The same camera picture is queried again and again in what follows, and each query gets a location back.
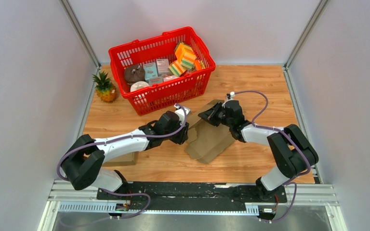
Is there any small pineapple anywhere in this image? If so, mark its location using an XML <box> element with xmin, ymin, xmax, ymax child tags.
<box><xmin>92</xmin><ymin>71</ymin><xmax>118</xmax><ymax>103</ymax></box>

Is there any red plastic shopping basket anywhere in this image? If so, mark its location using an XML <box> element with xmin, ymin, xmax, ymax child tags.
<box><xmin>108</xmin><ymin>26</ymin><xmax>216</xmax><ymax>116</ymax></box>

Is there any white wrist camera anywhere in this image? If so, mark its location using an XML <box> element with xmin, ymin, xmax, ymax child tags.
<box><xmin>174</xmin><ymin>103</ymin><xmax>191</xmax><ymax>124</ymax></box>
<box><xmin>224</xmin><ymin>91</ymin><xmax>236</xmax><ymax>104</ymax></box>

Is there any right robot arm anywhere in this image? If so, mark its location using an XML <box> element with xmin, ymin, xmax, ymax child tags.
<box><xmin>198</xmin><ymin>100</ymin><xmax>319</xmax><ymax>202</ymax></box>

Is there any brown round item in basket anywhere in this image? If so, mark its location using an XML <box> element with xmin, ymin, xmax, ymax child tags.
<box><xmin>124</xmin><ymin>64</ymin><xmax>145</xmax><ymax>85</ymax></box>

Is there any grey small box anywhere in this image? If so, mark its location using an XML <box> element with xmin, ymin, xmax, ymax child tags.
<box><xmin>156</xmin><ymin>59</ymin><xmax>171</xmax><ymax>77</ymax></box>

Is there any orange sponge right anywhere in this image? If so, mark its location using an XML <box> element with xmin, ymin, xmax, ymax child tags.
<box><xmin>193</xmin><ymin>60</ymin><xmax>205</xmax><ymax>71</ymax></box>

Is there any striped sponge lower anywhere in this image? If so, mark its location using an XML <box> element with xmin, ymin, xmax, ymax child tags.
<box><xmin>168</xmin><ymin>60</ymin><xmax>187</xmax><ymax>77</ymax></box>

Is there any brown cardboard box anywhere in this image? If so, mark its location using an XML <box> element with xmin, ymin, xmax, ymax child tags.
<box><xmin>103</xmin><ymin>152</ymin><xmax>138</xmax><ymax>167</ymax></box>

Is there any teal small box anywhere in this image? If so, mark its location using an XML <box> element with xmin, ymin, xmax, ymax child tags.
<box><xmin>143</xmin><ymin>62</ymin><xmax>158</xmax><ymax>82</ymax></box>

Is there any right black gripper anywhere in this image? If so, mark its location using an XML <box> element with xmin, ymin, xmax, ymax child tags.
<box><xmin>198</xmin><ymin>102</ymin><xmax>233</xmax><ymax>128</ymax></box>

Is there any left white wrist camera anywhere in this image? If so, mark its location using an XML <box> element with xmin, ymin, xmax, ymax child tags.
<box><xmin>174</xmin><ymin>103</ymin><xmax>191</xmax><ymax>124</ymax></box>

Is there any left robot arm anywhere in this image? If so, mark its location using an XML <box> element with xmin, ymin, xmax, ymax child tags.
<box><xmin>56</xmin><ymin>106</ymin><xmax>190</xmax><ymax>200</ymax></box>

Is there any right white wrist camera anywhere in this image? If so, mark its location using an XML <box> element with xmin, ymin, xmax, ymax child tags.
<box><xmin>224</xmin><ymin>91</ymin><xmax>236</xmax><ymax>104</ymax></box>

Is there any white round tin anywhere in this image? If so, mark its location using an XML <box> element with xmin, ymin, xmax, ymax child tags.
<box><xmin>130</xmin><ymin>81</ymin><xmax>150</xmax><ymax>92</ymax></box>

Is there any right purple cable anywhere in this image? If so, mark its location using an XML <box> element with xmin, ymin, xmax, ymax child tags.
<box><xmin>234</xmin><ymin>90</ymin><xmax>312</xmax><ymax>222</ymax></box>

